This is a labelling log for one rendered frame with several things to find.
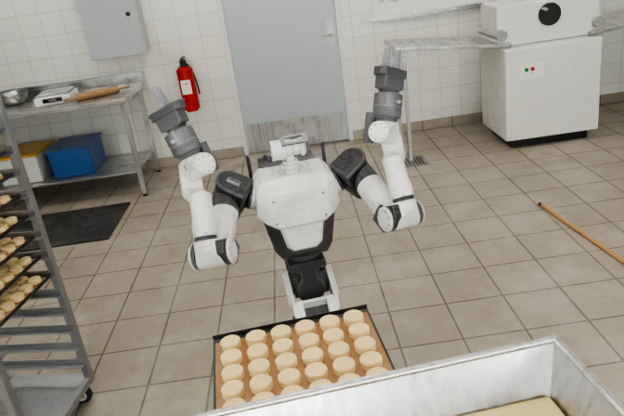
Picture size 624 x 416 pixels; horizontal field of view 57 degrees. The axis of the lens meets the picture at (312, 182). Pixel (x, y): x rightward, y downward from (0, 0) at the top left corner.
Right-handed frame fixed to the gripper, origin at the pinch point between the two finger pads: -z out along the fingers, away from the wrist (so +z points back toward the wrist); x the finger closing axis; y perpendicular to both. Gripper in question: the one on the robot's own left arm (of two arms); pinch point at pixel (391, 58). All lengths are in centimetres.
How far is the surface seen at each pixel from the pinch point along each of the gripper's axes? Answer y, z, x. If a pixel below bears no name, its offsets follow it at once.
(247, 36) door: 340, -82, -164
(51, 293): 130, 97, 56
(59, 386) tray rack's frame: 137, 141, 48
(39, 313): 137, 107, 59
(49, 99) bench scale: 396, -3, -10
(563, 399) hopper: -94, 59, 68
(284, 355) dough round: -20, 79, 49
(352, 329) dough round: -26, 73, 33
